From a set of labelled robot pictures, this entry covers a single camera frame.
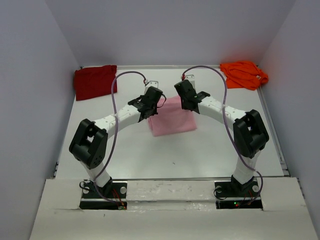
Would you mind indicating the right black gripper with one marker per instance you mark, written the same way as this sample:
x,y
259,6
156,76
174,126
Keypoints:
x,y
182,102

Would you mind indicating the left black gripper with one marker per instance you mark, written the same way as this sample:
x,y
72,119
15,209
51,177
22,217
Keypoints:
x,y
154,112

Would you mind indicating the pink t shirt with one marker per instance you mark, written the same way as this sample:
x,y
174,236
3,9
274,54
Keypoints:
x,y
171,118

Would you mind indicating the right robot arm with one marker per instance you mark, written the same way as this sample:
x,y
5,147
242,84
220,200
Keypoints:
x,y
245,129

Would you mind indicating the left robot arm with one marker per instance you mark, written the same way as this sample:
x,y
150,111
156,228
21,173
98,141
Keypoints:
x,y
89,142

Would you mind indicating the dark red folded t shirt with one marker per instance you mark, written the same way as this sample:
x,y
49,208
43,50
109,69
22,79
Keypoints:
x,y
93,82

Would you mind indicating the orange t shirt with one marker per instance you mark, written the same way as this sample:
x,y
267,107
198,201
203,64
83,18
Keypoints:
x,y
243,75

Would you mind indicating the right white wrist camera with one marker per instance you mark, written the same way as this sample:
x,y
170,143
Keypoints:
x,y
191,79

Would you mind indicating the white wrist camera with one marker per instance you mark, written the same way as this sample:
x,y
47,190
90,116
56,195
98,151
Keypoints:
x,y
151,83
191,79

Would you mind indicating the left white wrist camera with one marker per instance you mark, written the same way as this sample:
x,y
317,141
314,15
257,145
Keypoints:
x,y
151,83

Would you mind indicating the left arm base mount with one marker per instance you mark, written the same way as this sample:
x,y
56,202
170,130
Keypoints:
x,y
111,198

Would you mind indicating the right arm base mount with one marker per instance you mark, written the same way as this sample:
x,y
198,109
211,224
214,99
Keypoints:
x,y
230,195

